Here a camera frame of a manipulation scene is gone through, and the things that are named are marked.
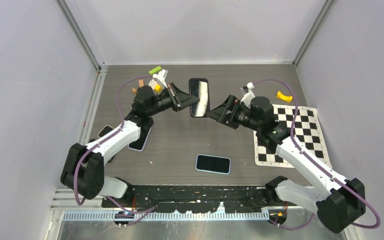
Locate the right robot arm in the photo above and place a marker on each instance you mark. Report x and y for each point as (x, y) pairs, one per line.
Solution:
(336, 201)

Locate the black phone near left edge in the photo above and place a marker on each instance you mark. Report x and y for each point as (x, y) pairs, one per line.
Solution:
(105, 130)

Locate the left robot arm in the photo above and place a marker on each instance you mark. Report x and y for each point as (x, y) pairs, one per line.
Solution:
(84, 166)

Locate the green lego brick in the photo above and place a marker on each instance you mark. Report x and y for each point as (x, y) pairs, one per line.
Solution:
(155, 70)

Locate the checkerboard mat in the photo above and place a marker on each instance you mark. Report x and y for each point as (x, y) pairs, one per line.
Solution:
(307, 130)

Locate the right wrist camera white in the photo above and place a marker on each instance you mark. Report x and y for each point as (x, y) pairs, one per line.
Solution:
(248, 94)

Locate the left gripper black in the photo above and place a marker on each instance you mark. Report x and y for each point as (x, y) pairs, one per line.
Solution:
(179, 99)

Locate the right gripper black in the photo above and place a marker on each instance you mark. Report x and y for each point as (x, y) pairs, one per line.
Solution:
(233, 104)

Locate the phone in light blue case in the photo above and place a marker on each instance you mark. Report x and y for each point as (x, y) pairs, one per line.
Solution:
(213, 164)

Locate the yellow curved block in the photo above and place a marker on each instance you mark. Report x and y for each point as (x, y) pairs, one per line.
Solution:
(283, 97)

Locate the small brown block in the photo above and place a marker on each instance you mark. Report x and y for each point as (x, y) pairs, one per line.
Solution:
(141, 83)

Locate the phone in lilac case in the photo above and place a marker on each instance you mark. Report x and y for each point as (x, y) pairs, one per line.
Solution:
(139, 145)

